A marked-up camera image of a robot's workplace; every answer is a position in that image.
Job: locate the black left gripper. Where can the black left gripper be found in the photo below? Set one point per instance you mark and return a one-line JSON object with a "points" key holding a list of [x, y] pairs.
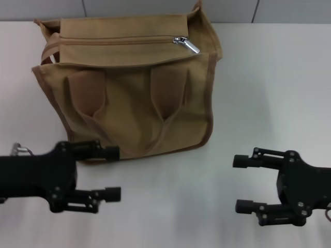
{"points": [[36, 175]]}

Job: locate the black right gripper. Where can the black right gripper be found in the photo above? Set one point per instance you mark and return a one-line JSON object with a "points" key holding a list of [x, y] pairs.
{"points": [[307, 183]]}

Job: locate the khaki canvas food bag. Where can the khaki canvas food bag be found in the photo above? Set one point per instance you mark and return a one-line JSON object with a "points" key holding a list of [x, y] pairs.
{"points": [[134, 103]]}

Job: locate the silver zipper pull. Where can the silver zipper pull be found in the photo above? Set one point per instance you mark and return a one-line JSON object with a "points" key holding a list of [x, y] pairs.
{"points": [[186, 44]]}

